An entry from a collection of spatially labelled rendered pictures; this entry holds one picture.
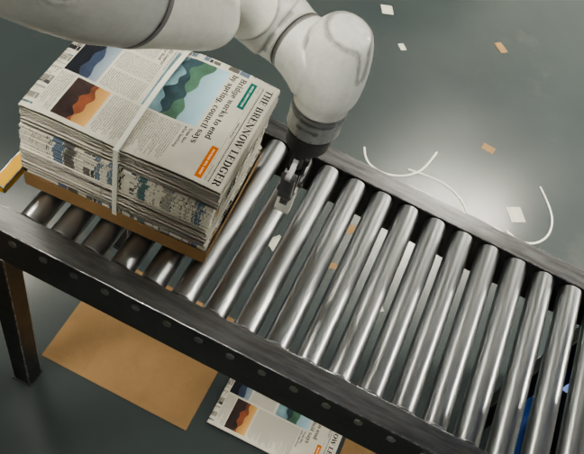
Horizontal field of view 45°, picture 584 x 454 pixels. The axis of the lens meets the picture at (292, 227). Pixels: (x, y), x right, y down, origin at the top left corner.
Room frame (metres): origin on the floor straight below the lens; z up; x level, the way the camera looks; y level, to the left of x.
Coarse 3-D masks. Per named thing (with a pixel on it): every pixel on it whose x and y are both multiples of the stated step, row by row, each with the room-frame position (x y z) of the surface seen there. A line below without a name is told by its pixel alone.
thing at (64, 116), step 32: (64, 64) 0.82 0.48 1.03; (96, 64) 0.85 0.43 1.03; (128, 64) 0.88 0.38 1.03; (32, 96) 0.73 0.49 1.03; (64, 96) 0.76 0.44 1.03; (96, 96) 0.78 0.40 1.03; (128, 96) 0.81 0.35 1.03; (32, 128) 0.71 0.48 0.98; (64, 128) 0.71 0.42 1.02; (96, 128) 0.72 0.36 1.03; (32, 160) 0.70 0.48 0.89; (64, 160) 0.70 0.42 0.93; (96, 160) 0.70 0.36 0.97; (96, 192) 0.70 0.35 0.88
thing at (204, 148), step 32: (224, 64) 0.97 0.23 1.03; (192, 96) 0.87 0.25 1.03; (224, 96) 0.90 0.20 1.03; (256, 96) 0.93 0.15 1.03; (160, 128) 0.77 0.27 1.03; (192, 128) 0.80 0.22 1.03; (224, 128) 0.82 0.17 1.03; (256, 128) 0.85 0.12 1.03; (160, 160) 0.71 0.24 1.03; (192, 160) 0.73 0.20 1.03; (224, 160) 0.76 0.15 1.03; (256, 160) 0.95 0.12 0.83; (160, 192) 0.69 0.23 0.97; (192, 192) 0.69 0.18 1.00; (224, 192) 0.72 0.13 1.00; (160, 224) 0.69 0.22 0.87; (192, 224) 0.69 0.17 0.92
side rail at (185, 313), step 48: (0, 240) 0.60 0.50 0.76; (48, 240) 0.61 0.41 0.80; (96, 288) 0.57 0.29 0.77; (144, 288) 0.59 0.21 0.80; (192, 336) 0.56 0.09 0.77; (240, 336) 0.58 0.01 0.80; (288, 384) 0.54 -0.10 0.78; (336, 384) 0.56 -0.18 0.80; (336, 432) 0.52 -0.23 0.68; (384, 432) 0.52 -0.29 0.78; (432, 432) 0.54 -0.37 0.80
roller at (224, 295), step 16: (304, 176) 0.99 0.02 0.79; (272, 192) 0.92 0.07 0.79; (272, 208) 0.87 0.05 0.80; (256, 224) 0.82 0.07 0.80; (272, 224) 0.84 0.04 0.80; (256, 240) 0.79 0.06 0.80; (240, 256) 0.74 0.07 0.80; (256, 256) 0.76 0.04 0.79; (224, 272) 0.70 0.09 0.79; (240, 272) 0.70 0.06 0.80; (224, 288) 0.66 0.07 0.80; (240, 288) 0.68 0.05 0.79; (208, 304) 0.62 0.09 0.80; (224, 304) 0.63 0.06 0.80
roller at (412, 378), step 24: (456, 240) 0.98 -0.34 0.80; (456, 264) 0.92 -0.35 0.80; (432, 288) 0.85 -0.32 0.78; (456, 288) 0.87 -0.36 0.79; (432, 312) 0.79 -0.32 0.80; (432, 336) 0.73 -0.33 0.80; (408, 360) 0.67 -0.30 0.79; (432, 360) 0.69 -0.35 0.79; (408, 384) 0.62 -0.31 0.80; (408, 408) 0.57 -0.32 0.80
